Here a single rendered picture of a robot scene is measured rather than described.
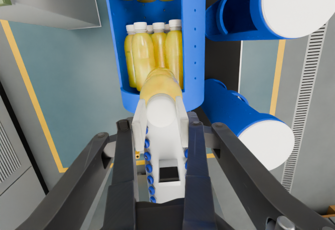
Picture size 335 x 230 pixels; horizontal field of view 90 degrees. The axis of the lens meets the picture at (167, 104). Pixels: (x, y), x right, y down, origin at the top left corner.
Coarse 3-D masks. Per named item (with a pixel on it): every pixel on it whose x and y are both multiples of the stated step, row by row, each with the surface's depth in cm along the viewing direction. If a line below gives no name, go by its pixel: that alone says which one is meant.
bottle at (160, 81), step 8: (152, 72) 33; (160, 72) 30; (168, 72) 33; (152, 80) 25; (160, 80) 25; (168, 80) 25; (176, 80) 31; (144, 88) 25; (152, 88) 24; (160, 88) 23; (168, 88) 24; (176, 88) 25; (144, 96) 24; (152, 96) 22; (168, 96) 22
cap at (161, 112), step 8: (160, 96) 22; (152, 104) 20; (160, 104) 21; (168, 104) 21; (152, 112) 21; (160, 112) 21; (168, 112) 21; (152, 120) 21; (160, 120) 21; (168, 120) 21
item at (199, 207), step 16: (192, 128) 14; (192, 144) 12; (192, 160) 10; (192, 176) 8; (208, 176) 9; (192, 192) 7; (208, 192) 7; (192, 208) 7; (208, 208) 7; (192, 224) 6; (208, 224) 6
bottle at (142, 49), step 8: (136, 32) 50; (144, 32) 50; (136, 40) 49; (144, 40) 49; (152, 40) 52; (136, 48) 50; (144, 48) 49; (152, 48) 51; (136, 56) 50; (144, 56) 50; (152, 56) 52; (136, 64) 51; (144, 64) 51; (152, 64) 52; (136, 72) 53; (144, 72) 52; (136, 80) 54; (144, 80) 53
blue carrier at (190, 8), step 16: (112, 0) 51; (128, 0) 57; (176, 0) 60; (192, 0) 40; (112, 16) 50; (128, 16) 59; (144, 16) 63; (160, 16) 63; (176, 16) 62; (192, 16) 41; (112, 32) 50; (192, 32) 43; (192, 48) 44; (192, 64) 45; (128, 80) 62; (192, 80) 47; (128, 96) 49; (192, 96) 48
